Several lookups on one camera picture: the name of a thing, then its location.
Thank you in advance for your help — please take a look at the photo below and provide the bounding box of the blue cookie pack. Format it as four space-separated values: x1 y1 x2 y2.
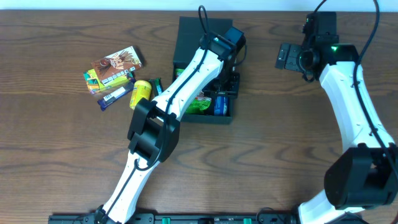
214 96 229 116

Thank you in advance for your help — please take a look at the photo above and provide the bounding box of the green gummy candy bag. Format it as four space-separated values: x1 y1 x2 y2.
174 68 213 115

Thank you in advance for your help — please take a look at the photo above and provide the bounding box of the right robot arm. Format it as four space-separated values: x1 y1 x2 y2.
275 11 397 223

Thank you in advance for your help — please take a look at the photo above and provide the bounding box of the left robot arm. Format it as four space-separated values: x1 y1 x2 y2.
94 27 246 223

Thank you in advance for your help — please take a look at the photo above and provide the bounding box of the dark green open box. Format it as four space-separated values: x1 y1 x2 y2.
173 17 246 124

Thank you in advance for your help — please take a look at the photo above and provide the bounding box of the small green red candy bar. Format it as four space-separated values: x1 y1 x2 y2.
149 78 164 96

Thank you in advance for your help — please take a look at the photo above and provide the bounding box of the yellow mentos bottle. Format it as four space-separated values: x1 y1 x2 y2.
129 80 152 110

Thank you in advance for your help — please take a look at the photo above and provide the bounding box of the brown pocky box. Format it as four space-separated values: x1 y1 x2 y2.
91 46 144 81

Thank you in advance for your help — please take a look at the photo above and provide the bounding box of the purple chocolate bar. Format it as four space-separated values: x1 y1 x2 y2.
97 82 134 111

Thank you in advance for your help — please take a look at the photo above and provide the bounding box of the yellow green snack box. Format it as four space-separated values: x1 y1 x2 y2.
83 69 134 94

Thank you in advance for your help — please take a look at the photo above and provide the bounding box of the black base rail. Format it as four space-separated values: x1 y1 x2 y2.
47 212 300 224

